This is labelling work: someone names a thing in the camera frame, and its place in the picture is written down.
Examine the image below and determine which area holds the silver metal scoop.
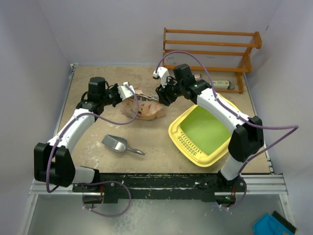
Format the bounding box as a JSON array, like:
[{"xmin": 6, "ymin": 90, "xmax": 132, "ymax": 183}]
[{"xmin": 102, "ymin": 135, "xmax": 145, "ymax": 156}]

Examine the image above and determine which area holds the pink patterned bottle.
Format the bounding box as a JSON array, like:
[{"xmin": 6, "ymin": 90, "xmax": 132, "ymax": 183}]
[{"xmin": 194, "ymin": 74, "xmax": 202, "ymax": 81}]

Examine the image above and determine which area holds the yellow green litter box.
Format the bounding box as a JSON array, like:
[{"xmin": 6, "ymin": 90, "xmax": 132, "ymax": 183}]
[{"xmin": 168, "ymin": 105, "xmax": 231, "ymax": 167}]

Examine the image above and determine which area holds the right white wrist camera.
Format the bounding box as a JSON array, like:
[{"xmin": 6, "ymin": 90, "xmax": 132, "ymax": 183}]
[{"xmin": 153, "ymin": 67, "xmax": 170, "ymax": 88}]

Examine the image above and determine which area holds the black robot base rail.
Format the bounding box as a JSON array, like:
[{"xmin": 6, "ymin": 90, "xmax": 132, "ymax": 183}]
[{"xmin": 72, "ymin": 172, "xmax": 245, "ymax": 204}]

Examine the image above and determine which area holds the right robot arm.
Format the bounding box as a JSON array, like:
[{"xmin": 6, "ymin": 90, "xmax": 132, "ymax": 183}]
[{"xmin": 153, "ymin": 64, "xmax": 264, "ymax": 191}]

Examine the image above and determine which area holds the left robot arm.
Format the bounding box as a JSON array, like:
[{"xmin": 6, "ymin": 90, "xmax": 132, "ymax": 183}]
[{"xmin": 34, "ymin": 77, "xmax": 122, "ymax": 192}]

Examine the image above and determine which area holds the blue dustpan with brush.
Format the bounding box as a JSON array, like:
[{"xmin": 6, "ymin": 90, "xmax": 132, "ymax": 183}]
[{"xmin": 253, "ymin": 211, "xmax": 297, "ymax": 235}]

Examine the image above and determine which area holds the white bag sealing clip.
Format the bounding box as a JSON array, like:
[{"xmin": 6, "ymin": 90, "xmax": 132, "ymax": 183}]
[{"xmin": 136, "ymin": 93, "xmax": 159, "ymax": 102}]

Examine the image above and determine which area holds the orange wooden shelf rack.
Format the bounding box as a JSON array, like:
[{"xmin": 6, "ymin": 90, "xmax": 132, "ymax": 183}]
[{"xmin": 162, "ymin": 27, "xmax": 263, "ymax": 94}]

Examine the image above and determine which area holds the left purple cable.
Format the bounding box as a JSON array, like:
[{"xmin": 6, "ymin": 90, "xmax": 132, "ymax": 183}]
[{"xmin": 45, "ymin": 84, "xmax": 139, "ymax": 217}]

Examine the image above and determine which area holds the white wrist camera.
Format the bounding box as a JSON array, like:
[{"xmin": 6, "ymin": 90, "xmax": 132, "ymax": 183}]
[
  {"xmin": 153, "ymin": 67, "xmax": 170, "ymax": 88},
  {"xmin": 117, "ymin": 82, "xmax": 135, "ymax": 101}
]

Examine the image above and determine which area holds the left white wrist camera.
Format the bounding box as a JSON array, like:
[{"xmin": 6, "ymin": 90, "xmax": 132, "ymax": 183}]
[{"xmin": 117, "ymin": 82, "xmax": 135, "ymax": 101}]

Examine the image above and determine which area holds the pale green box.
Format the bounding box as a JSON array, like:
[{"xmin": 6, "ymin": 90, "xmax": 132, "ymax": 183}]
[{"xmin": 213, "ymin": 80, "xmax": 230, "ymax": 90}]

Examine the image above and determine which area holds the pink cat litter bag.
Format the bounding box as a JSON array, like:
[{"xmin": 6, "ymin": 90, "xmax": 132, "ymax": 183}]
[{"xmin": 120, "ymin": 90, "xmax": 166, "ymax": 120}]

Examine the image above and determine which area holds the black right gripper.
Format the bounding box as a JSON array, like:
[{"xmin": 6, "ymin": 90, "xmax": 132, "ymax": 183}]
[{"xmin": 156, "ymin": 75, "xmax": 184, "ymax": 107}]

